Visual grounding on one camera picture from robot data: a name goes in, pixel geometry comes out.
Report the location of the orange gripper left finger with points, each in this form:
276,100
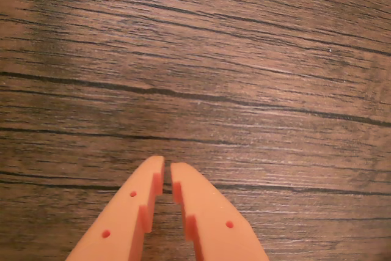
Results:
122,218

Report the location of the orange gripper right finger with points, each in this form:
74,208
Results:
210,221

